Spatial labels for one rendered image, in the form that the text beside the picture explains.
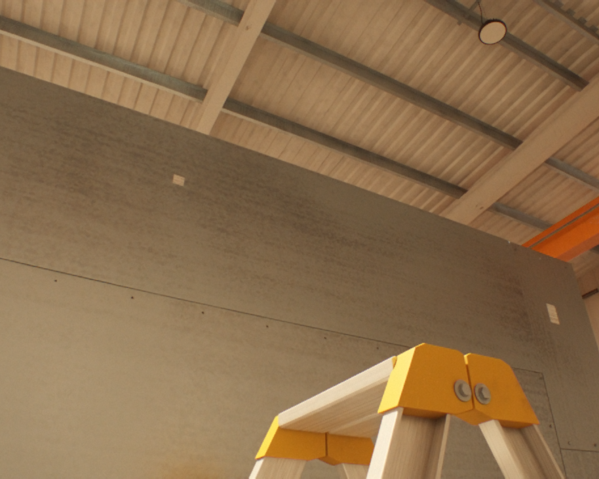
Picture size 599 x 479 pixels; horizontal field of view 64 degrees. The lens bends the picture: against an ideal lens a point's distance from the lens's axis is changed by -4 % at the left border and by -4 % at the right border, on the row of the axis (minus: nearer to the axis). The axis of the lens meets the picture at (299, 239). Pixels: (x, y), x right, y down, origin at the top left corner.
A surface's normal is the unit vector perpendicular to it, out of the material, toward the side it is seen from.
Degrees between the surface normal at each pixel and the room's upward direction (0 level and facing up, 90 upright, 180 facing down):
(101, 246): 90
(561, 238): 90
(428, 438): 88
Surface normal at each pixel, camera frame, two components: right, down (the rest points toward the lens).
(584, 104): -0.89, -0.25
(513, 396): 0.47, -0.48
